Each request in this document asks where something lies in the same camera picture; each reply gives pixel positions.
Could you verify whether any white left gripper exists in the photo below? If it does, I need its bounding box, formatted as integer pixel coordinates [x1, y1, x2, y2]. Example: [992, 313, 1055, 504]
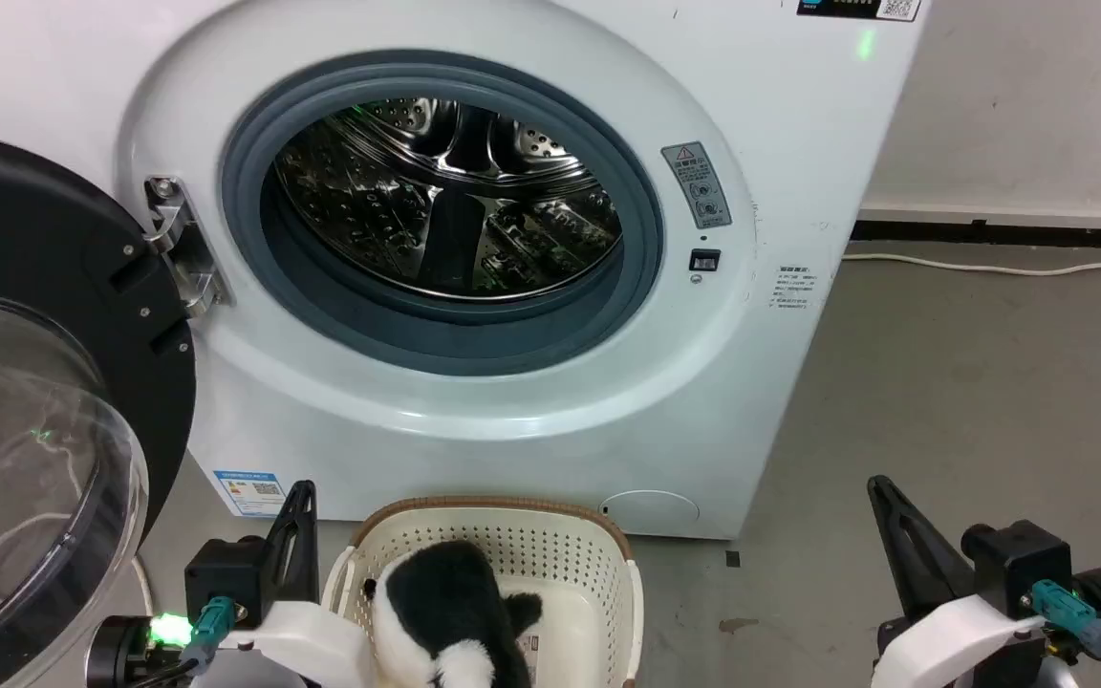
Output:
[189, 481, 376, 688]

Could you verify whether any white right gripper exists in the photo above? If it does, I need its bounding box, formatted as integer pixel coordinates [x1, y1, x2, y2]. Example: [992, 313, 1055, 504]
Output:
[867, 474, 1049, 688]

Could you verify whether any white front-load washing machine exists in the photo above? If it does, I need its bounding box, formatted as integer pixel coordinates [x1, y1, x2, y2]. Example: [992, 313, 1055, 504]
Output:
[0, 0, 934, 542]

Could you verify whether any blue energy label sticker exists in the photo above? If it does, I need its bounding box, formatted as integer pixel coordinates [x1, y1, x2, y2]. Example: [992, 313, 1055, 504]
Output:
[213, 468, 287, 518]

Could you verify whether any black and white panda plush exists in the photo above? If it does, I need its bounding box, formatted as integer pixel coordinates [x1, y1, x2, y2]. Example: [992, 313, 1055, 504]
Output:
[363, 540, 545, 688]

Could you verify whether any white laundry basket brown rim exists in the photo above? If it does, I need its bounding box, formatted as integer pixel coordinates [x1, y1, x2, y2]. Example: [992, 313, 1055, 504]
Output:
[321, 496, 645, 688]

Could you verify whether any grey rubber door gasket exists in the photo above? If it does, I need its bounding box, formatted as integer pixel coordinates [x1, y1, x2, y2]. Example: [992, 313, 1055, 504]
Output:
[221, 51, 664, 376]

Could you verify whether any round drain filter cover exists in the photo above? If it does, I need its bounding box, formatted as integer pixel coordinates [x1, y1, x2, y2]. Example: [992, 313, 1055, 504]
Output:
[600, 490, 702, 537]

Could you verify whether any small text label sticker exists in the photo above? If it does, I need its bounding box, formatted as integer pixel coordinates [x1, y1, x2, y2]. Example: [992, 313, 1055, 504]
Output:
[769, 265, 816, 311]

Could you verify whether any metal washer door hinge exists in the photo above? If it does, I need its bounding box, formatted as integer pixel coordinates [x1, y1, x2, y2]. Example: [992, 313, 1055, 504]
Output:
[143, 176, 228, 317]

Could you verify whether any black baseboard strip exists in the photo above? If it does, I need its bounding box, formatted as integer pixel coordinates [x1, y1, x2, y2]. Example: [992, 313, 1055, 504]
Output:
[851, 219, 1101, 252]

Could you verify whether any steel perforated washer drum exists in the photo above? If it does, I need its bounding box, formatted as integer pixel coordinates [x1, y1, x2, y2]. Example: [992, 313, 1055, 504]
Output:
[270, 97, 624, 301]

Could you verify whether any black round glass washer door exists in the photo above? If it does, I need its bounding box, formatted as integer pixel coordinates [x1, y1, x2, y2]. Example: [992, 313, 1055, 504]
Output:
[0, 129, 198, 688]

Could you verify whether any grey warning label sticker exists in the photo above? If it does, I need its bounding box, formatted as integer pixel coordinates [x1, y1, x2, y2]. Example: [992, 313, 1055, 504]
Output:
[661, 141, 733, 230]

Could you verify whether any black QR code sticker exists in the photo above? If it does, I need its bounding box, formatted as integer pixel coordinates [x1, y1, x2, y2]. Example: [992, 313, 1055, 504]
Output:
[795, 0, 925, 23]

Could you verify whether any green plug left gripper cable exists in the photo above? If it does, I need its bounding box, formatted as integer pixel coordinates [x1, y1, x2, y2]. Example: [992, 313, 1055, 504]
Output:
[130, 596, 238, 688]

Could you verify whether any green plug gripper cable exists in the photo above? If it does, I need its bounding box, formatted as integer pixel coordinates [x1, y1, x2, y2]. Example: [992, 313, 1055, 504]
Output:
[1026, 580, 1101, 688]
[130, 596, 238, 688]

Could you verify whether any green plug right gripper cable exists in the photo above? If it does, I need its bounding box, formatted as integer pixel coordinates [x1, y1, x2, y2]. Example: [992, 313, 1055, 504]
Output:
[1026, 580, 1101, 688]

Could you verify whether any thin white hose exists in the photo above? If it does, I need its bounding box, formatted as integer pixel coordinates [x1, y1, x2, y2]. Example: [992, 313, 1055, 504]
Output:
[129, 551, 157, 618]

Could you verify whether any white floor cable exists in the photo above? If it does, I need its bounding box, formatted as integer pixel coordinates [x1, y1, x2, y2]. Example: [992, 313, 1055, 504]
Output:
[842, 250, 1101, 279]

